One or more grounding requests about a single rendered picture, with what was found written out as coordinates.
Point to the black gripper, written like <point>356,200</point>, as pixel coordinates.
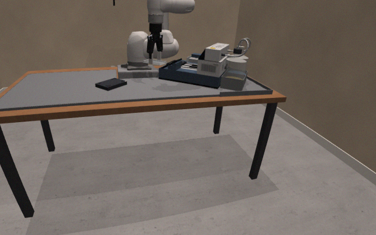
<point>155,37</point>

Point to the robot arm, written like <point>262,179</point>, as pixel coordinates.
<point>157,14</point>

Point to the dark grey raised edge strip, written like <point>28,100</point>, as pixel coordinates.
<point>245,93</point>

